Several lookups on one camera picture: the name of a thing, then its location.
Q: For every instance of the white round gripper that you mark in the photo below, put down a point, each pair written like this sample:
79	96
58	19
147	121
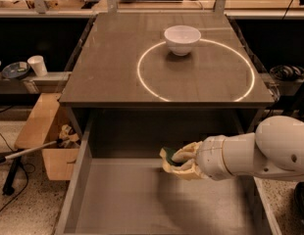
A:
211	159

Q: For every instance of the green and yellow sponge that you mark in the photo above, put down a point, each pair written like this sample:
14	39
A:
168	164

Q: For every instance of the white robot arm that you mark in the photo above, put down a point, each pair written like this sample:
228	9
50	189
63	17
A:
275	150

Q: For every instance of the grey open top drawer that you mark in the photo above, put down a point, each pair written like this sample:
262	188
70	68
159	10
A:
120	188

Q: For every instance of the grey cabinet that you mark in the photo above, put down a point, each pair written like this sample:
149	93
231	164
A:
125	63

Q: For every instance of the black shoe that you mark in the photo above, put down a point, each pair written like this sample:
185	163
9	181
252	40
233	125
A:
299	197

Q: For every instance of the white ceramic bowl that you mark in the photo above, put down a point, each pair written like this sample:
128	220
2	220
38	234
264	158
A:
181	39

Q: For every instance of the crumpled paper in box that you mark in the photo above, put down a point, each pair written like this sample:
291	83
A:
68	137

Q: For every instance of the wooden box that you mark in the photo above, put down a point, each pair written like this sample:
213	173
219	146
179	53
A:
45	122

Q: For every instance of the white paper cup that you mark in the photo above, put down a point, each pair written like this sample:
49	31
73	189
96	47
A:
38	65

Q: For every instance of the black stand leg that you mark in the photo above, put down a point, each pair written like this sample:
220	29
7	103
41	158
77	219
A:
8	188

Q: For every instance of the silver metal rod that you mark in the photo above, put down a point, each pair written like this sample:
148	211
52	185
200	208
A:
30	150

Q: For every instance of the blue plate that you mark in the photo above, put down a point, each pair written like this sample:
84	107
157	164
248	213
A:
17	70

